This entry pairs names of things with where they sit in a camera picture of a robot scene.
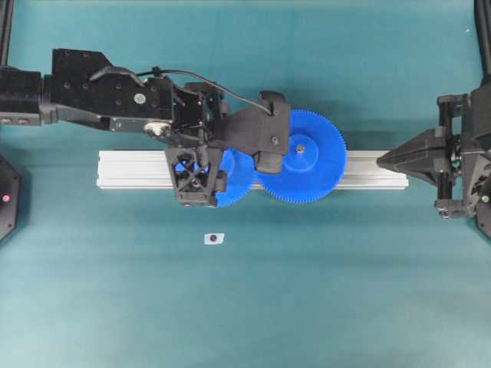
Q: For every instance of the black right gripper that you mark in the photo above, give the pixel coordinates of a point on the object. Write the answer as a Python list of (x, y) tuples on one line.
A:
[(467, 120)]

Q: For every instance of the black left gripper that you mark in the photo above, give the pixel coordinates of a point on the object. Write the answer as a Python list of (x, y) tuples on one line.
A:
[(85, 88)]

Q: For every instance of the small blue gear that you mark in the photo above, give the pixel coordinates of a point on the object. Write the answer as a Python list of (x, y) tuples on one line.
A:
[(240, 176)]

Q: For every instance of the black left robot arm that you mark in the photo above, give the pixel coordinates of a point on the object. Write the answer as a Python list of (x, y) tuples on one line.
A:
[(21, 97)]

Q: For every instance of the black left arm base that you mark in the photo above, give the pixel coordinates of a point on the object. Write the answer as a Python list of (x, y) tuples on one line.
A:
[(9, 197)]

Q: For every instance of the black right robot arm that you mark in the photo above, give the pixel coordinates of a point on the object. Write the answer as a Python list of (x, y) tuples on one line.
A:
[(463, 183)]

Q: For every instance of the large blue gear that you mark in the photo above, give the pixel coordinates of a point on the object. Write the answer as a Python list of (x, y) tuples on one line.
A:
[(315, 163)]

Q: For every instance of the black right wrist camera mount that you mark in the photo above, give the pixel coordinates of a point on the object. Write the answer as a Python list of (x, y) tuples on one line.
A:
[(425, 157)]

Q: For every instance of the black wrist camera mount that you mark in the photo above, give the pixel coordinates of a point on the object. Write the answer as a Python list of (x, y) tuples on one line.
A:
[(425, 157), (259, 134)]

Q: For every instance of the aluminium extrusion rail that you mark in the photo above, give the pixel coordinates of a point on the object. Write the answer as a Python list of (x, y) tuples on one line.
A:
[(147, 169)]

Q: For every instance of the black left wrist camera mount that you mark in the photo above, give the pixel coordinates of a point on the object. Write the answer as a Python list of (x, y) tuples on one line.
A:
[(259, 134)]

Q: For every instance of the black right frame post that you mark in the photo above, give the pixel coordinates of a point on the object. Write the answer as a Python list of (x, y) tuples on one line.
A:
[(482, 22)]

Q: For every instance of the black frame post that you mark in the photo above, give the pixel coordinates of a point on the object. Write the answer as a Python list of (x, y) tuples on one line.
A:
[(482, 22), (7, 9)]

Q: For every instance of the black left frame post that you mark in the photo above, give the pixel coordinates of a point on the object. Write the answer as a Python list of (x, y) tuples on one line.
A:
[(7, 9)]

